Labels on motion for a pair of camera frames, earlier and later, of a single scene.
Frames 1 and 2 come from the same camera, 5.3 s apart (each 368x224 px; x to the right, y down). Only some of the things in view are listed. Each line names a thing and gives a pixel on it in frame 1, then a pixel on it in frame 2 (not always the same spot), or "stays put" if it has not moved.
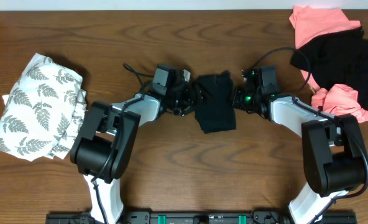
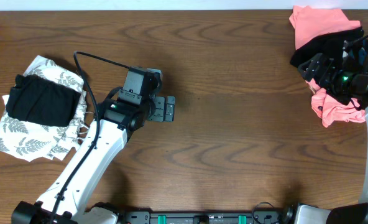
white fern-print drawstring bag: x=43 y=111 stays put
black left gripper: x=189 y=102 → x=159 y=114
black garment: x=214 y=102 → x=35 y=99
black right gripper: x=238 y=91 → x=332 y=66
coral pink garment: x=309 y=23 stays put
